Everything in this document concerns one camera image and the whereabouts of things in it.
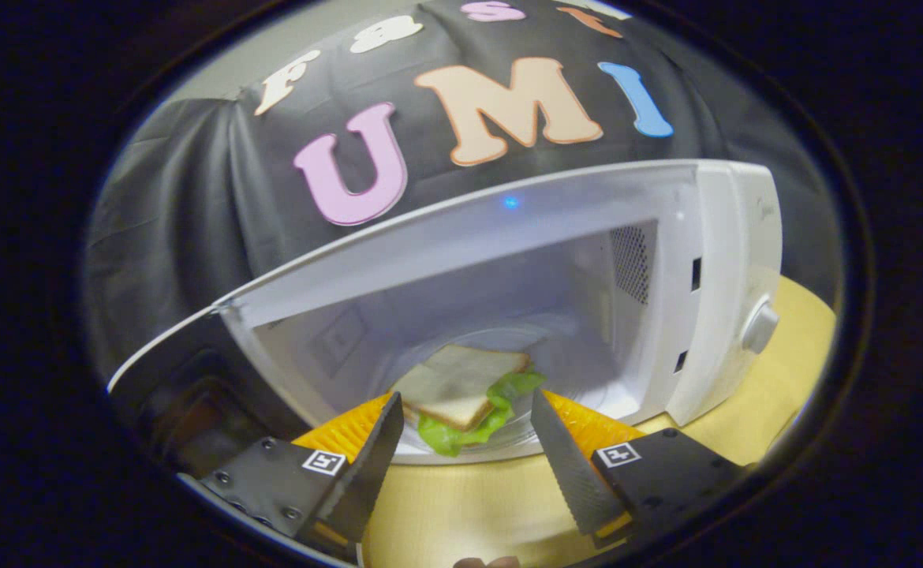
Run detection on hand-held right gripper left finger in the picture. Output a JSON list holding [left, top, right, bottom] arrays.
[[197, 392, 405, 553]]

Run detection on white microwave oven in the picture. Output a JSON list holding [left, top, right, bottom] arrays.
[[106, 159, 784, 474]]

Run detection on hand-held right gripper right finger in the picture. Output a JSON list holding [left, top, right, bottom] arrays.
[[530, 388, 746, 545]]

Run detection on sandwich with lettuce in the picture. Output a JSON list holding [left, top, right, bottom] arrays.
[[389, 344, 545, 458]]

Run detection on black backdrop cloth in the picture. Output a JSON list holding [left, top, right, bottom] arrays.
[[83, 0, 841, 379]]

